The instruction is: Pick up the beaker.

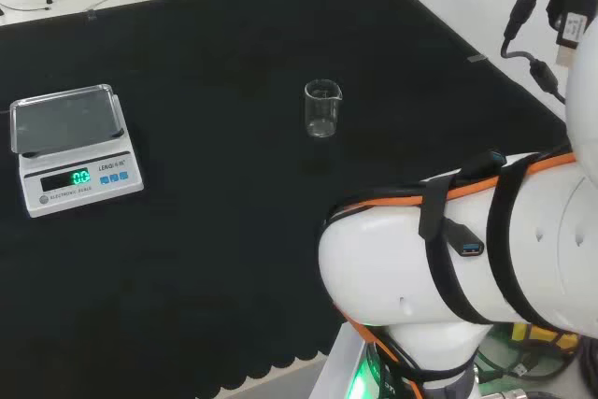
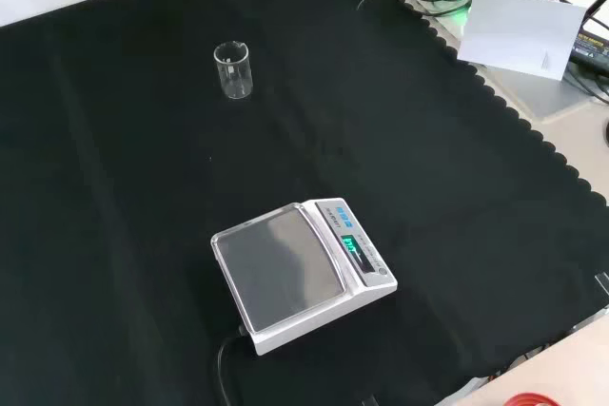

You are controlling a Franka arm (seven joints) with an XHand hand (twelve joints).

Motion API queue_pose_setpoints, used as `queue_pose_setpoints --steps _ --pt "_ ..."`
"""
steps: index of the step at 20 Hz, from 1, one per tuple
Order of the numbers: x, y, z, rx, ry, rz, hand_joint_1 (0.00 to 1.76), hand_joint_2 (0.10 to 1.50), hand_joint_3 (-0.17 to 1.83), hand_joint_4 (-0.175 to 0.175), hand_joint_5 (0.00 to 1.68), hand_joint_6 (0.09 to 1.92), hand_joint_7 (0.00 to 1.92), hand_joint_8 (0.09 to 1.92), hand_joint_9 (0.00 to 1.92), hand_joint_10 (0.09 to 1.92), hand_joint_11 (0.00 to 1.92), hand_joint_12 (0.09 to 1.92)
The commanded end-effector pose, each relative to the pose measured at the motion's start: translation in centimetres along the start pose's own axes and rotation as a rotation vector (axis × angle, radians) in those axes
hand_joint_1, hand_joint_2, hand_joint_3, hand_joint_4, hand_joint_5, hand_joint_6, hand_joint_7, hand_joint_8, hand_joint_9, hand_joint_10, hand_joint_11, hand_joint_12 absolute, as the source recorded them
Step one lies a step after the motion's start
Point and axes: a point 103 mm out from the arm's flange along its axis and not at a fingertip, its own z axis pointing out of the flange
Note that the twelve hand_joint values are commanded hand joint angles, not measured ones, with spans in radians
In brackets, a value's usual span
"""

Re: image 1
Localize white electronic balance steel pan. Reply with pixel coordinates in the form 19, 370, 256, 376
8, 84, 145, 219

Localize black bench cloth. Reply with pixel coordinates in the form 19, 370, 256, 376
0, 0, 574, 399

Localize clear glass beaker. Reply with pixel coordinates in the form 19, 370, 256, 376
304, 78, 344, 139

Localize yellow stop button red cap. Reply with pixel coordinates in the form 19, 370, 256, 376
508, 321, 581, 354

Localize black cables beside base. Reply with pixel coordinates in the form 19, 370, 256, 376
475, 331, 598, 399

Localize black plug cable with ferrite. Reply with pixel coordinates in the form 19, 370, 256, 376
501, 0, 569, 106

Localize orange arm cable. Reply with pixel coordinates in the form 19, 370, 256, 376
332, 151, 577, 399

